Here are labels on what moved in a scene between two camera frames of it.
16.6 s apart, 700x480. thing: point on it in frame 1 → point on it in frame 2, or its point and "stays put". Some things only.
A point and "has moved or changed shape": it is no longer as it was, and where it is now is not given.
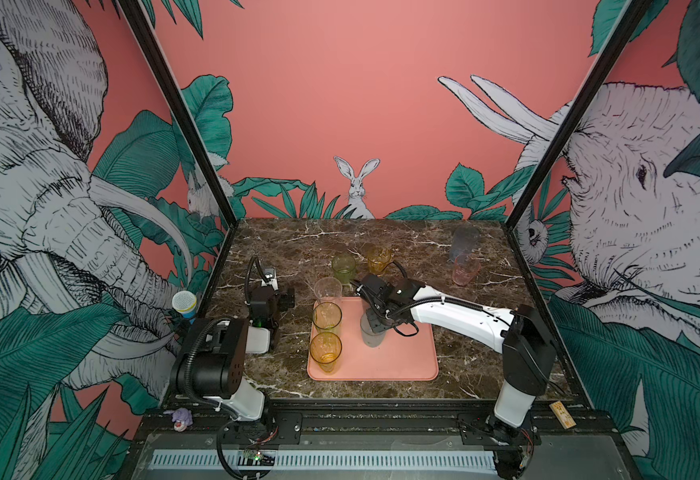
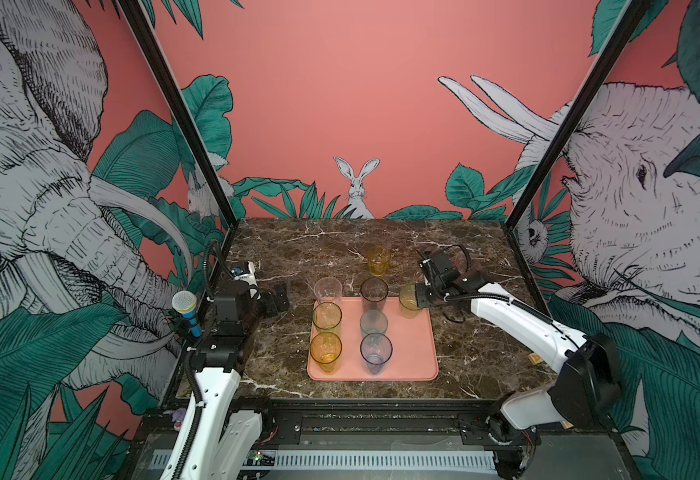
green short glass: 343,268 has moved or changed shape
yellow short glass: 378,257 stays put
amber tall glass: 325,349 stays put
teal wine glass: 370,338 stays put
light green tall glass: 327,318 stays put
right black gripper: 376,327 → 421,297
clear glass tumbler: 327,289 stays put
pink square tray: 401,357 stays put
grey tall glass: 465,239 → 375,350
